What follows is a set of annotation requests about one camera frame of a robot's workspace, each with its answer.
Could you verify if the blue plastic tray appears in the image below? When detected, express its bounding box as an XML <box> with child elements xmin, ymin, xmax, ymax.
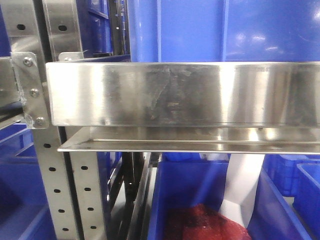
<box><xmin>127</xmin><ymin>0</ymin><xmax>320</xmax><ymax>62</ymax></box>

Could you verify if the blue bin with red contents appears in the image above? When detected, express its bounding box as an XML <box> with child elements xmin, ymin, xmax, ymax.
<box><xmin>147</xmin><ymin>160</ymin><xmax>311</xmax><ymax>240</ymax></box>

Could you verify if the white paper sheet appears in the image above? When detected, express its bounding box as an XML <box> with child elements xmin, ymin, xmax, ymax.
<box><xmin>219</xmin><ymin>153</ymin><xmax>265</xmax><ymax>228</ymax></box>

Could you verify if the red mesh bag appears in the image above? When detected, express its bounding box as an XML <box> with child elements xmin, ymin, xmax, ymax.
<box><xmin>163</xmin><ymin>204</ymin><xmax>251</xmax><ymax>240</ymax></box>

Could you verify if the blue bin lower right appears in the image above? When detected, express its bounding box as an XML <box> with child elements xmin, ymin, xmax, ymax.
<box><xmin>263</xmin><ymin>154</ymin><xmax>320</xmax><ymax>240</ymax></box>

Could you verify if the blue bin lower left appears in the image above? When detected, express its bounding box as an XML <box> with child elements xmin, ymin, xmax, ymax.
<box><xmin>0</xmin><ymin>123</ymin><xmax>56</xmax><ymax>240</ymax></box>

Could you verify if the stainless steel shelf rail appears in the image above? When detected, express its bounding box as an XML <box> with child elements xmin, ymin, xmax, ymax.
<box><xmin>46</xmin><ymin>61</ymin><xmax>320</xmax><ymax>154</ymax></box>

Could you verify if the steel mounting bracket plate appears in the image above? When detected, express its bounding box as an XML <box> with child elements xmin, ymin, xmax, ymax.
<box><xmin>11</xmin><ymin>52</ymin><xmax>50</xmax><ymax>129</ymax></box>

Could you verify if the rear perforated steel post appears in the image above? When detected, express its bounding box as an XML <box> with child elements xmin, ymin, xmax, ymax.
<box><xmin>42</xmin><ymin>0</ymin><xmax>83</xmax><ymax>61</ymax></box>

